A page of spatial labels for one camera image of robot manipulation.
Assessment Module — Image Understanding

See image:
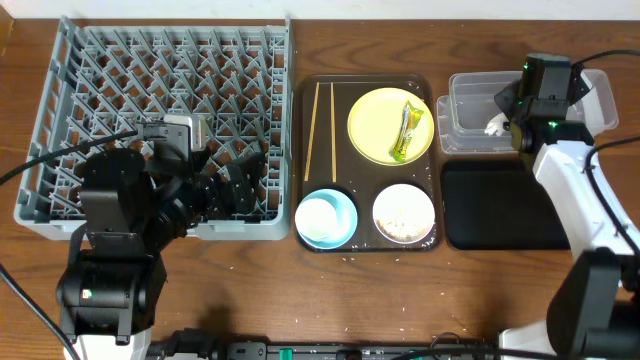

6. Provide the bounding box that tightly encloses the dark brown serving tray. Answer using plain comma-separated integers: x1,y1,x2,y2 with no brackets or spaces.
295,74,443,254

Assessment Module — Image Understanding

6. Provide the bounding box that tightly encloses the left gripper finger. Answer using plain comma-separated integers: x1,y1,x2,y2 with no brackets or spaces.
234,152,266,213
209,172,256,220

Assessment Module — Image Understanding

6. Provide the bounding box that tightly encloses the clear plastic bin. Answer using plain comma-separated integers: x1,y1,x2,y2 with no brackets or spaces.
446,69,619,137

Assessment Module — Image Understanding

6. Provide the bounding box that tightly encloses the grey plastic dish rack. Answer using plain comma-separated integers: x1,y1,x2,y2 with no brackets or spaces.
14,19,295,240

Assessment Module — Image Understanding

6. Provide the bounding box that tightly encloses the green orange snack wrapper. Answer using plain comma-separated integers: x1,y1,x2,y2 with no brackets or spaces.
390,100,424,163

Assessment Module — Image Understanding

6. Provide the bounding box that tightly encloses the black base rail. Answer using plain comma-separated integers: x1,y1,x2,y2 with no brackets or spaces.
145,328,478,360

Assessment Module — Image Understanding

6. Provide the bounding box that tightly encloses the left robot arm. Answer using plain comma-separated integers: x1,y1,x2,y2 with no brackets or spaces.
57,145,266,359

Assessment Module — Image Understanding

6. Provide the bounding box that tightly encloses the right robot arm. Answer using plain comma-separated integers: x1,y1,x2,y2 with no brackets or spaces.
485,53,639,359

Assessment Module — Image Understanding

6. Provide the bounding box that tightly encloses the pink white bowl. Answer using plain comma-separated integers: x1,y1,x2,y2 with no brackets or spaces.
372,184,436,245

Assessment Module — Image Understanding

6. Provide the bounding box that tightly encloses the black waste tray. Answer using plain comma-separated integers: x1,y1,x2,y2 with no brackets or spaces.
441,160,569,250

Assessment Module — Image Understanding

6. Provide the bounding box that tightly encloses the light blue bowl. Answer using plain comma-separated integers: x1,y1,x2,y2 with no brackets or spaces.
294,189,358,251

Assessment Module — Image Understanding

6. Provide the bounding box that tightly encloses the yellow round plate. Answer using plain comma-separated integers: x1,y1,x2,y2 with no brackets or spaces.
347,87,435,166

